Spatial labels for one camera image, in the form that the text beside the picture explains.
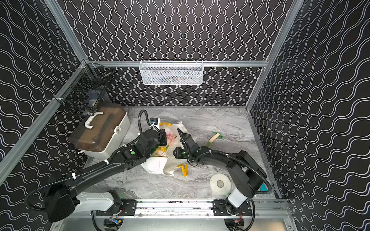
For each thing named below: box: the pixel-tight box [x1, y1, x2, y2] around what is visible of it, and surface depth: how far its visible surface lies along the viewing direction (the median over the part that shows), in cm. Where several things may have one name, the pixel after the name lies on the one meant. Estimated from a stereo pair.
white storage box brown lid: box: [68, 103, 132, 159], surface depth 87 cm
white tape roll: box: [209, 173, 232, 196], surface depth 83 cm
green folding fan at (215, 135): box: [203, 131, 225, 148], surface depth 105 cm
